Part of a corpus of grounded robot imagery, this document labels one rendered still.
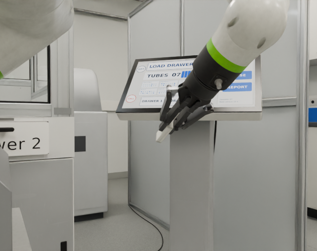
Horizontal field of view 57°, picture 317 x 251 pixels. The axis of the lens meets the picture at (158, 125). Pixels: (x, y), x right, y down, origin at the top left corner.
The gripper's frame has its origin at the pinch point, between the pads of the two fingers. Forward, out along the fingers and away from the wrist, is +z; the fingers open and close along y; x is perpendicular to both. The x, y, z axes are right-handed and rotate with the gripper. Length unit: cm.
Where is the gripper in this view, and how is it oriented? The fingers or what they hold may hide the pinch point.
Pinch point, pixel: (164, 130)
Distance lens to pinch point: 75.8
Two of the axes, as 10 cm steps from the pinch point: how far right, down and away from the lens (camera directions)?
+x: 0.3, -7.4, 6.7
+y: 8.9, 3.3, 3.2
